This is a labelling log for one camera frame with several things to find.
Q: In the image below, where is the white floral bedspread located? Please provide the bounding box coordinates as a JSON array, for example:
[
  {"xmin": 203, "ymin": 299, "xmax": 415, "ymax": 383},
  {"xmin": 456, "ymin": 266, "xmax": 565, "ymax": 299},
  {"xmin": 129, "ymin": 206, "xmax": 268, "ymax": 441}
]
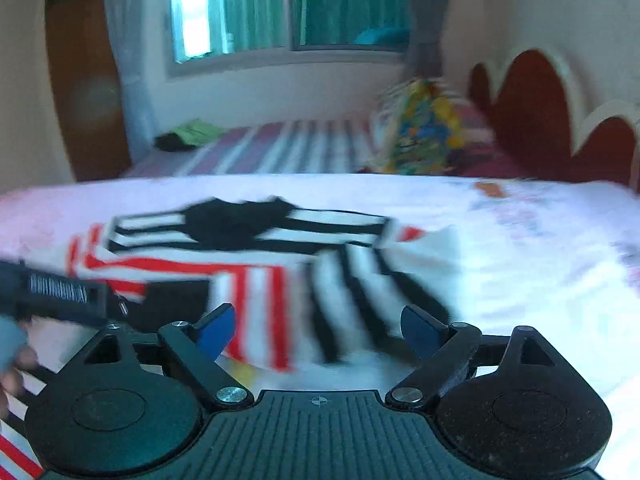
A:
[{"xmin": 1, "ymin": 174, "xmax": 639, "ymax": 479}]

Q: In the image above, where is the striped purple bed sheet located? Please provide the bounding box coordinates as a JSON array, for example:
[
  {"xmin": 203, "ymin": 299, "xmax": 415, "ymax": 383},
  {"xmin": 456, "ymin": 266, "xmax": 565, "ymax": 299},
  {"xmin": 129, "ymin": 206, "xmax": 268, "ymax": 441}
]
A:
[{"xmin": 122, "ymin": 100, "xmax": 526, "ymax": 179}]

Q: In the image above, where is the green folded garment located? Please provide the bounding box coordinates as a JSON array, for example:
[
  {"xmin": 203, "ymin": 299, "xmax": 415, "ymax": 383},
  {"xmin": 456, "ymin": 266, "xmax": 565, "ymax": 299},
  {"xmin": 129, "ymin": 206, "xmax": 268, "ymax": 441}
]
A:
[{"xmin": 171, "ymin": 119, "xmax": 228, "ymax": 146}]

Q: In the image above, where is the colourful patterned pillow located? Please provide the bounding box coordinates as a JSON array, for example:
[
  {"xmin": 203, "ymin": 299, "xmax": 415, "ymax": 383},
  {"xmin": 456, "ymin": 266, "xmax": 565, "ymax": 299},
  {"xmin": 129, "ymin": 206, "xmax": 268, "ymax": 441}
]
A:
[{"xmin": 366, "ymin": 77, "xmax": 468, "ymax": 176}]

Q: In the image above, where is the grey right curtain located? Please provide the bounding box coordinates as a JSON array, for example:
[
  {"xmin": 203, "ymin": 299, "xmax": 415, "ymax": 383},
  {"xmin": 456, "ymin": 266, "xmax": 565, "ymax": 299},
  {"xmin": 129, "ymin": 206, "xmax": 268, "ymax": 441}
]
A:
[{"xmin": 407, "ymin": 0, "xmax": 450, "ymax": 78}]

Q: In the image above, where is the brown wooden door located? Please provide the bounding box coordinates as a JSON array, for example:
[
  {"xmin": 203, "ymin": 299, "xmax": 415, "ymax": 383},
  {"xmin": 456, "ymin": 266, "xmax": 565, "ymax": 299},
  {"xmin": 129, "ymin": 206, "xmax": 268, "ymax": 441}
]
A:
[{"xmin": 44, "ymin": 0, "xmax": 131, "ymax": 182}]

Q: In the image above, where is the left hand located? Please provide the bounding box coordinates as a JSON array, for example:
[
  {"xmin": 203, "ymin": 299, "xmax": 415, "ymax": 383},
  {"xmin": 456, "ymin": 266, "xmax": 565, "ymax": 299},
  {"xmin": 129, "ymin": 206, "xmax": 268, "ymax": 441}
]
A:
[{"xmin": 0, "ymin": 316, "xmax": 39, "ymax": 419}]

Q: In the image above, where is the red white scalloped headboard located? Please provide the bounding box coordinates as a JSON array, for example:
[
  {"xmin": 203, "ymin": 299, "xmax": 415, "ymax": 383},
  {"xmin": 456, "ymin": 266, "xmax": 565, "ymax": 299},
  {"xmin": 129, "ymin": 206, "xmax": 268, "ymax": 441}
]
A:
[{"xmin": 468, "ymin": 48, "xmax": 639, "ymax": 192}]

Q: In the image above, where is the window with teal glass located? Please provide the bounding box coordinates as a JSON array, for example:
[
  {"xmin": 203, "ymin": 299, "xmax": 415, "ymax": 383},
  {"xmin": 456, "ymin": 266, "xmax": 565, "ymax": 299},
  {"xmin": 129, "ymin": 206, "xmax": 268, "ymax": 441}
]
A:
[{"xmin": 167, "ymin": 0, "xmax": 409, "ymax": 75}]

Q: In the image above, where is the striped red black white sweater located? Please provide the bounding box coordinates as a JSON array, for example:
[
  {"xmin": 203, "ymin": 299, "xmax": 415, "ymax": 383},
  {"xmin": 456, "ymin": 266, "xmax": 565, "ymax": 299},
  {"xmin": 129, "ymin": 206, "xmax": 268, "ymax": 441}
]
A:
[{"xmin": 0, "ymin": 196, "xmax": 457, "ymax": 480}]

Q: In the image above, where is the grey curtain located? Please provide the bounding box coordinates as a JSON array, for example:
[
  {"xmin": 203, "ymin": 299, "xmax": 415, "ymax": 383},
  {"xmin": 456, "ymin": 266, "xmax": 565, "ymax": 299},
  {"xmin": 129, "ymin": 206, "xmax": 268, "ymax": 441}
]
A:
[
  {"xmin": 104, "ymin": 0, "xmax": 155, "ymax": 164},
  {"xmin": 407, "ymin": 0, "xmax": 450, "ymax": 78}
]

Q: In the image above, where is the grey left curtain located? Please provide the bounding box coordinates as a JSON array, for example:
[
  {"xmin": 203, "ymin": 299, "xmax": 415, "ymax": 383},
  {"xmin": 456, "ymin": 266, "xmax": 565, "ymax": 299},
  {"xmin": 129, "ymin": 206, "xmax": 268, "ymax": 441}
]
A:
[{"xmin": 104, "ymin": 0, "xmax": 155, "ymax": 164}]

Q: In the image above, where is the black folded garment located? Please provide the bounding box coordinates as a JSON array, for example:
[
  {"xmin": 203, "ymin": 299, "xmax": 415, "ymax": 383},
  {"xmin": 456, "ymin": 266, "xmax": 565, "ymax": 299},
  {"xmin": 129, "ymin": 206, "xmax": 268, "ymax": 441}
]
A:
[{"xmin": 154, "ymin": 132, "xmax": 198, "ymax": 153}]

